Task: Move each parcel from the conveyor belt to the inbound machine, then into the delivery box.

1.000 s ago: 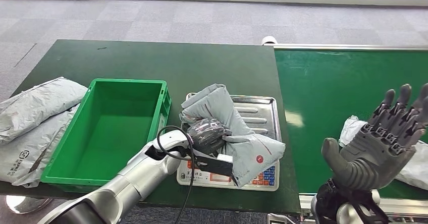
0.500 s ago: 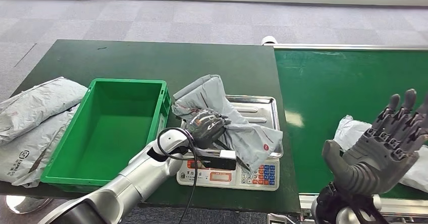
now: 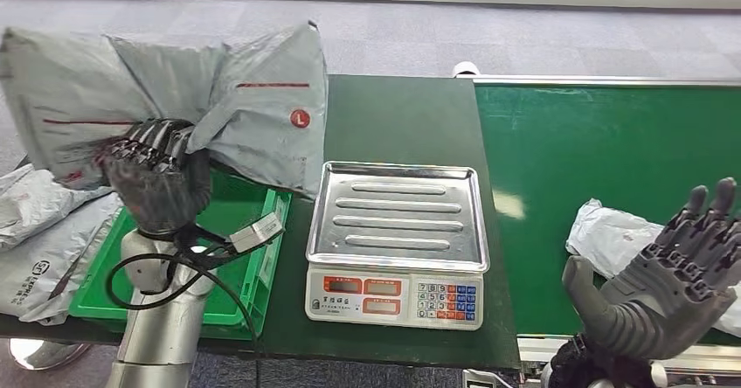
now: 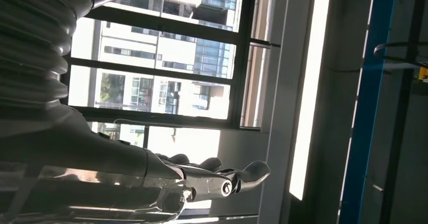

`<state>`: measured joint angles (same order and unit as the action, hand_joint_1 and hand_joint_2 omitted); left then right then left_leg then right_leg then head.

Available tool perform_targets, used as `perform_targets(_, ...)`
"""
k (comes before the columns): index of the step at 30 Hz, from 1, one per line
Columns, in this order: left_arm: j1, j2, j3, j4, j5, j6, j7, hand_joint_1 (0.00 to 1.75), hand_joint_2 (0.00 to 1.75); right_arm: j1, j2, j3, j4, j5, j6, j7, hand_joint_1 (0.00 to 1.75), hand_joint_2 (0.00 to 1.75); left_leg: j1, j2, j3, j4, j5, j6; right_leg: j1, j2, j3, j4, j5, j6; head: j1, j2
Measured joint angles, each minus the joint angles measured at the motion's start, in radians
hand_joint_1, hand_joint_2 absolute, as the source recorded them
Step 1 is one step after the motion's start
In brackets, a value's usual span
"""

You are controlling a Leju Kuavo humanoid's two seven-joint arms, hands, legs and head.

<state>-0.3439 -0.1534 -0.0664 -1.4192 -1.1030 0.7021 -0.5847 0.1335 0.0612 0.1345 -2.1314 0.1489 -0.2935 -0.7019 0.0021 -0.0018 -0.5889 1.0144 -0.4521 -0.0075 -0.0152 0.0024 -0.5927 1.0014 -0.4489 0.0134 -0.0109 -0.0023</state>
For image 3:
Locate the white scale with steel tray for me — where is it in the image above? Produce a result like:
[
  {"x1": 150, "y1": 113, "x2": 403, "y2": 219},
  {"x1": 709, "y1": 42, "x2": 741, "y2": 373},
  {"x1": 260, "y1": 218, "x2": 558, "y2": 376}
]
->
[{"x1": 304, "y1": 161, "x2": 491, "y2": 332}]

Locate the green plastic crate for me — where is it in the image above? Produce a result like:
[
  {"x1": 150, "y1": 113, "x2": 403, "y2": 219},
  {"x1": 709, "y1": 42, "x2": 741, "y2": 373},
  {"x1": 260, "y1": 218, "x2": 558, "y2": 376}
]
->
[{"x1": 69, "y1": 168, "x2": 293, "y2": 341}]

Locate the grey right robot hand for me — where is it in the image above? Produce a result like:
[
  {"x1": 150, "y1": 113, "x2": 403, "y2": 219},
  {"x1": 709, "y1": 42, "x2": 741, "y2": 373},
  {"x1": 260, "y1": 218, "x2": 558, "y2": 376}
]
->
[{"x1": 562, "y1": 177, "x2": 741, "y2": 362}]

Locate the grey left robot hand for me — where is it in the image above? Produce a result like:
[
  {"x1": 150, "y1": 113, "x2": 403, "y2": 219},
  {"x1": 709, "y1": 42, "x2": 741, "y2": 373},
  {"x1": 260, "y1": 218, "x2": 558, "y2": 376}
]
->
[{"x1": 95, "y1": 119, "x2": 212, "y2": 236}]

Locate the grey parcel with express logo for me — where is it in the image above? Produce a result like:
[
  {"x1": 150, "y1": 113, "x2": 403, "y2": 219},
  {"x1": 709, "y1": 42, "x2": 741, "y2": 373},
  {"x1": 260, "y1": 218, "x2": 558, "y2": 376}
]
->
[{"x1": 0, "y1": 191, "x2": 124, "y2": 324}]

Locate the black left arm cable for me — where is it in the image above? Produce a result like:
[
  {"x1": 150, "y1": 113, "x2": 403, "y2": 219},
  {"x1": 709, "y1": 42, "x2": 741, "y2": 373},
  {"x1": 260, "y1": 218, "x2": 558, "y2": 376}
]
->
[{"x1": 105, "y1": 227, "x2": 263, "y2": 349}]

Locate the crumpled white parcel bag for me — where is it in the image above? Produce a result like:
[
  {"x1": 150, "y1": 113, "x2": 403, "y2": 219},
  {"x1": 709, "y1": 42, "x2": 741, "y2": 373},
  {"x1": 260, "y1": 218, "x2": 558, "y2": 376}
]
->
[{"x1": 565, "y1": 198, "x2": 741, "y2": 338}]

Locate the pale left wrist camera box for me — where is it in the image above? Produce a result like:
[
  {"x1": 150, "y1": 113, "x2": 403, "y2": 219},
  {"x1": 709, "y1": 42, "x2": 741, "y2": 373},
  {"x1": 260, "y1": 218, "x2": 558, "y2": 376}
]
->
[{"x1": 227, "y1": 211, "x2": 286, "y2": 254}]

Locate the green conveyor belt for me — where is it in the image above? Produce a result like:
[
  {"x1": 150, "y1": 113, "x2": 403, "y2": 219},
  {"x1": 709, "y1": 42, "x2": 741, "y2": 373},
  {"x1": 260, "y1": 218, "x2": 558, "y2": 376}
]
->
[{"x1": 474, "y1": 84, "x2": 741, "y2": 347}]

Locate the grey parcel with red print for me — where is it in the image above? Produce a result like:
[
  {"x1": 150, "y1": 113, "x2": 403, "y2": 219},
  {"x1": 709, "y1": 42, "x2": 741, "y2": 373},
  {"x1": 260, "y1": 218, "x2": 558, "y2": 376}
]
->
[{"x1": 0, "y1": 20, "x2": 330, "y2": 199}]

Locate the white metal bracket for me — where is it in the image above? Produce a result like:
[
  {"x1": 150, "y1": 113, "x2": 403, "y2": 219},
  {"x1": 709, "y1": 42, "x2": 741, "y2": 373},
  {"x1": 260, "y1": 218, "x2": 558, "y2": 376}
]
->
[{"x1": 461, "y1": 369, "x2": 512, "y2": 388}]

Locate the aluminium conveyor frame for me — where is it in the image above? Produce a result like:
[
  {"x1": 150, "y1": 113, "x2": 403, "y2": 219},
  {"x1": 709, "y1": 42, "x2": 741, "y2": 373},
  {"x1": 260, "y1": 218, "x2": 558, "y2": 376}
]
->
[{"x1": 471, "y1": 74, "x2": 741, "y2": 388}]

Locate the chrome table foot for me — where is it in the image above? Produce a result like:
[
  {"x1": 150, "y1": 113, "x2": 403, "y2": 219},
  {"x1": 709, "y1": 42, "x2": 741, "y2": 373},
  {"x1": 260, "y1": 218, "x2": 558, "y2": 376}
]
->
[{"x1": 8, "y1": 337, "x2": 93, "y2": 371}]

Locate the dark green table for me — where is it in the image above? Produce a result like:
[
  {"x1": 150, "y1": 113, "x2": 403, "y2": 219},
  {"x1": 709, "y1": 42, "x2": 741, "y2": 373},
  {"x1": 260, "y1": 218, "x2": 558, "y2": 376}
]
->
[{"x1": 0, "y1": 74, "x2": 521, "y2": 372}]

